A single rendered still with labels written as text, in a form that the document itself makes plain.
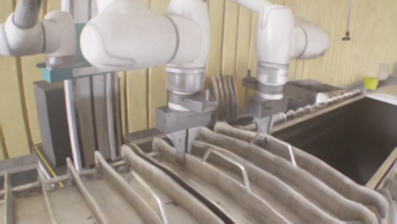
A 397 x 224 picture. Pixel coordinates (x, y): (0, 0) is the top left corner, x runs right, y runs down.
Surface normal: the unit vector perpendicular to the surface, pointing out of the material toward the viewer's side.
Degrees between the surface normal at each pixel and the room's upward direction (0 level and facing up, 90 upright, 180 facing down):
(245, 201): 90
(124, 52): 106
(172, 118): 90
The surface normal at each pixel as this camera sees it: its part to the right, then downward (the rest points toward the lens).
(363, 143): -0.54, 0.11
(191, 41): 0.70, 0.29
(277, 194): -0.79, 0.16
